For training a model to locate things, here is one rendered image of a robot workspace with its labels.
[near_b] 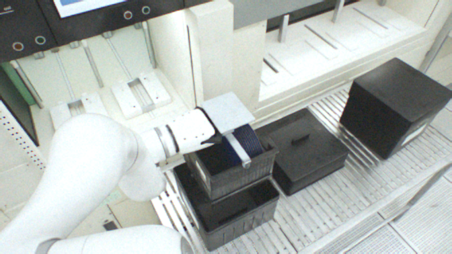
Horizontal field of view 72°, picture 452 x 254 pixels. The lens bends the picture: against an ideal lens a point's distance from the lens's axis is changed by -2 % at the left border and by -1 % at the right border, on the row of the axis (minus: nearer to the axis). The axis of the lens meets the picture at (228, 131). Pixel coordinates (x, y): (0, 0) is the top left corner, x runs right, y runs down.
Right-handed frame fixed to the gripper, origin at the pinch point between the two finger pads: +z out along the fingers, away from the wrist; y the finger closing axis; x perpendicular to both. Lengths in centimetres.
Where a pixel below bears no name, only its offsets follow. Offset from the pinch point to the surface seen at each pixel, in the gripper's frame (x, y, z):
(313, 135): -39, -5, 44
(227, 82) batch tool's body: -13.9, -25.8, 14.6
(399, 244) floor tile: -125, 39, 96
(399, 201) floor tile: -125, 18, 118
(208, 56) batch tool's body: 0.5, -25.4, 7.7
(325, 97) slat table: -49, -28, 72
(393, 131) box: -33, 11, 68
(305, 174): -39.0, 8.0, 29.1
